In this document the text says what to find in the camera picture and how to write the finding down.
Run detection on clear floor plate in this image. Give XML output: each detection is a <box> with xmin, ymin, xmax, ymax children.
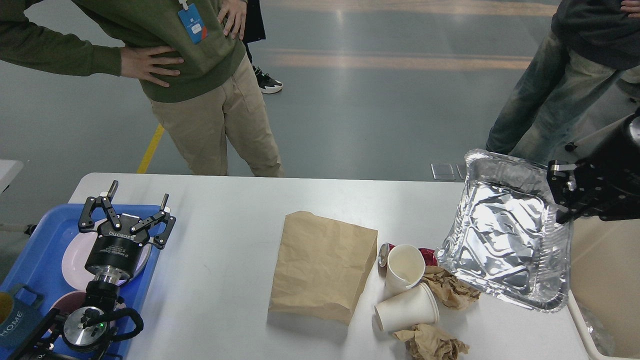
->
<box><xmin>455</xmin><ymin>162</ymin><xmax>467</xmax><ymax>181</ymax></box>
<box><xmin>430</xmin><ymin>162</ymin><xmax>457</xmax><ymax>182</ymax></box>

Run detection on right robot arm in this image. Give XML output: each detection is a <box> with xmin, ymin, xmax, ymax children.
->
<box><xmin>547</xmin><ymin>110</ymin><xmax>640</xmax><ymax>224</ymax></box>

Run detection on pink mug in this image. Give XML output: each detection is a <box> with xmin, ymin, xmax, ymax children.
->
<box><xmin>49</xmin><ymin>291</ymin><xmax>126</xmax><ymax>331</ymax></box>

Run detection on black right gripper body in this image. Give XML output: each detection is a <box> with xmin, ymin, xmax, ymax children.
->
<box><xmin>574</xmin><ymin>117</ymin><xmax>640</xmax><ymax>221</ymax></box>

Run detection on teal mug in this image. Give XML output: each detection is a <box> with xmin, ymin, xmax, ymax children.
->
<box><xmin>0</xmin><ymin>284</ymin><xmax>45</xmax><ymax>349</ymax></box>

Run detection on white side table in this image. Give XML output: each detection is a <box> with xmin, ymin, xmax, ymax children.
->
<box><xmin>0</xmin><ymin>159</ymin><xmax>25</xmax><ymax>194</ymax></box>

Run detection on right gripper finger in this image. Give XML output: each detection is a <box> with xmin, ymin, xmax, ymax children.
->
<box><xmin>546</xmin><ymin>160</ymin><xmax>579</xmax><ymax>206</ymax></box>
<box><xmin>555</xmin><ymin>200</ymin><xmax>601</xmax><ymax>224</ymax></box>

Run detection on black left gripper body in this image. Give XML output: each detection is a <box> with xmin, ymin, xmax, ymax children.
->
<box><xmin>85</xmin><ymin>226</ymin><xmax>151</xmax><ymax>281</ymax></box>

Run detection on clear plastic bag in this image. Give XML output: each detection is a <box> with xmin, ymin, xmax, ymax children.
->
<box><xmin>577</xmin><ymin>302</ymin><xmax>615</xmax><ymax>356</ymax></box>

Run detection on pink plate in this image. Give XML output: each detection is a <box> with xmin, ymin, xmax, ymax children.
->
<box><xmin>61</xmin><ymin>232</ymin><xmax>131</xmax><ymax>291</ymax></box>

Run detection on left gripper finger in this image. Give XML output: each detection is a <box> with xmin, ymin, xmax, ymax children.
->
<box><xmin>78</xmin><ymin>181</ymin><xmax>125</xmax><ymax>236</ymax></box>
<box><xmin>129</xmin><ymin>194</ymin><xmax>176</xmax><ymax>250</ymax></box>

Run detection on beige plastic bin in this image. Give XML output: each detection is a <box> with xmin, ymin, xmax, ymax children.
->
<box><xmin>568</xmin><ymin>217</ymin><xmax>640</xmax><ymax>360</ymax></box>

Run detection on person in black sneakers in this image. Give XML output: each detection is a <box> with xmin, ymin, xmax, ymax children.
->
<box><xmin>242</xmin><ymin>0</ymin><xmax>284</xmax><ymax>95</ymax></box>

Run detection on clear floor plate left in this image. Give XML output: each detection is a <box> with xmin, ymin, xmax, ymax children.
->
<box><xmin>430</xmin><ymin>162</ymin><xmax>457</xmax><ymax>182</ymax></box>

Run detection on clear floor plate right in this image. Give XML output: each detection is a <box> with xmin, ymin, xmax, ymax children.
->
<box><xmin>455</xmin><ymin>162</ymin><xmax>467</xmax><ymax>181</ymax></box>

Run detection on aluminium foil tray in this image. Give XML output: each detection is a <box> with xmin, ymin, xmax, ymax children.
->
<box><xmin>436</xmin><ymin>149</ymin><xmax>573</xmax><ymax>313</ymax></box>

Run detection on lying white paper cup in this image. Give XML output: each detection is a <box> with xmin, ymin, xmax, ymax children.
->
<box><xmin>375</xmin><ymin>283</ymin><xmax>440</xmax><ymax>332</ymax></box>

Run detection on brown paper bag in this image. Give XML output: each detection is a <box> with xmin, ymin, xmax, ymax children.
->
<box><xmin>269</xmin><ymin>210</ymin><xmax>378</xmax><ymax>326</ymax></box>

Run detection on upright white paper cup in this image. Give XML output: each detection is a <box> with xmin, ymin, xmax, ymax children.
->
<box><xmin>385</xmin><ymin>244</ymin><xmax>426</xmax><ymax>296</ymax></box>

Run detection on blue id badge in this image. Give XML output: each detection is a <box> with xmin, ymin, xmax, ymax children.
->
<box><xmin>177</xmin><ymin>4</ymin><xmax>208</xmax><ymax>44</ymax></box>

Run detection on person in blue jeans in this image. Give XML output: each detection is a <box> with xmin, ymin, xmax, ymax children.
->
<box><xmin>485</xmin><ymin>0</ymin><xmax>640</xmax><ymax>165</ymax></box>

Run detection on person in green sweater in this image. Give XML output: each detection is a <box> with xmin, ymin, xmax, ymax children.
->
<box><xmin>1</xmin><ymin>0</ymin><xmax>285</xmax><ymax>178</ymax></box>

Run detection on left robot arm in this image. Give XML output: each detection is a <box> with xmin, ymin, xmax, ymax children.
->
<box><xmin>10</xmin><ymin>181</ymin><xmax>176</xmax><ymax>360</ymax></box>

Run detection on brown paper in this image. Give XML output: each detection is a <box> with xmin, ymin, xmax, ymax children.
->
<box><xmin>422</xmin><ymin>265</ymin><xmax>481</xmax><ymax>310</ymax></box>
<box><xmin>393</xmin><ymin>323</ymin><xmax>470</xmax><ymax>360</ymax></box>

